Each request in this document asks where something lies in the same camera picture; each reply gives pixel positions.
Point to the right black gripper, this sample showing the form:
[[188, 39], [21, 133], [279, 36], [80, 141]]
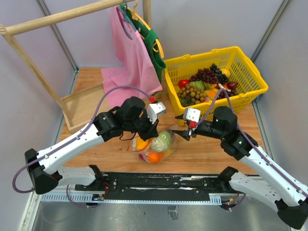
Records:
[[185, 134]]

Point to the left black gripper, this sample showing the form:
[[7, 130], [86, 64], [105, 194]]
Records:
[[151, 132]]

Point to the green cabbage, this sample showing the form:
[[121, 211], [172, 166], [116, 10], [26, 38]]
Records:
[[162, 142]]

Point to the clear zip top bag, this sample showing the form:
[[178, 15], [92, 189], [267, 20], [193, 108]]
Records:
[[131, 147]]

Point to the yellow bell pepper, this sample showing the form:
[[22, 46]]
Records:
[[141, 144]]

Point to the orange fruit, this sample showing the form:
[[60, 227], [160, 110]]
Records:
[[155, 157]]

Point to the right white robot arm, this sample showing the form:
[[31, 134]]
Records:
[[287, 196]]

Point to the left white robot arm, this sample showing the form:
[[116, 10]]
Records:
[[46, 167]]

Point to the brown longan bunch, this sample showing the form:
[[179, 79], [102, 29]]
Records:
[[191, 95]]

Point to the green guava fruit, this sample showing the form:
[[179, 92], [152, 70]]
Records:
[[199, 84]]

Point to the dark purple grape bunch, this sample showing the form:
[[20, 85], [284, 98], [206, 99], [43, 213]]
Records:
[[211, 75]]

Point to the pink shirt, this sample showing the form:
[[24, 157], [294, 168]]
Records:
[[137, 70]]

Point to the yellow peach fruit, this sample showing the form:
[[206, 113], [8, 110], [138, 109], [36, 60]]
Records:
[[225, 71]]

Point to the yellow plastic basket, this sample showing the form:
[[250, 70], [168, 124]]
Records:
[[245, 82]]

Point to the green shirt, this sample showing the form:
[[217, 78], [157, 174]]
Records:
[[148, 38]]

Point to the yellow hanger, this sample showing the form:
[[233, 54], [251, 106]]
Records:
[[157, 47]]

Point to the grey hanger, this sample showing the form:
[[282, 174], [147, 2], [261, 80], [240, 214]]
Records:
[[127, 25]]

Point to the wooden clothes rack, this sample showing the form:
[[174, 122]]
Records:
[[89, 41]]

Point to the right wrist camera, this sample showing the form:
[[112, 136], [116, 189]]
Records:
[[191, 116]]

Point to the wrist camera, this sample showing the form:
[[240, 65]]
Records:
[[191, 116], [155, 109]]

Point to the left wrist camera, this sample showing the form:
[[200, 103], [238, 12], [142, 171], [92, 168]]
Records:
[[155, 109]]

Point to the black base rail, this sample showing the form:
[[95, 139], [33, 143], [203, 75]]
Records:
[[159, 187]]

